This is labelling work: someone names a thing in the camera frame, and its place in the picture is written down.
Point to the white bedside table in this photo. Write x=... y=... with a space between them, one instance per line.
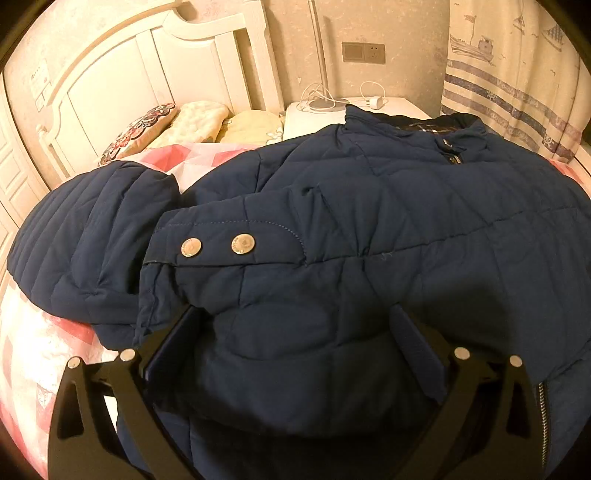
x=299 y=123

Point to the navy blue quilted jacket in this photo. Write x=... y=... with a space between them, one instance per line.
x=351 y=258

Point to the wall socket switch panel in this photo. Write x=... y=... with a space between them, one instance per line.
x=363 y=52

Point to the cream fluffy pillow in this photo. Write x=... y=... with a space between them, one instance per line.
x=196 y=122

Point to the floral patterned pillow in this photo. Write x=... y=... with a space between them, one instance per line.
x=139 y=133

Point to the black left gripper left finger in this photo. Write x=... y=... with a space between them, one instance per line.
x=83 y=443

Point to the striped nautical curtain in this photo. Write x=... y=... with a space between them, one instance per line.
x=511 y=64

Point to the lamp base with pole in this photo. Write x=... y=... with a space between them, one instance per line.
x=316 y=97

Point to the white charger with cable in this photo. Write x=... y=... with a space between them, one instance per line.
x=374 y=102

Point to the red white checkered bed sheet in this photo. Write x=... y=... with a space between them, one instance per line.
x=41 y=368

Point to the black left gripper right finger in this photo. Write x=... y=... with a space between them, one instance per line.
x=492 y=421

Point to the white wooden headboard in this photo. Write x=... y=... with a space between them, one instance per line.
x=85 y=69

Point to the yellow pillow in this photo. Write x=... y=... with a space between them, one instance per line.
x=253 y=127

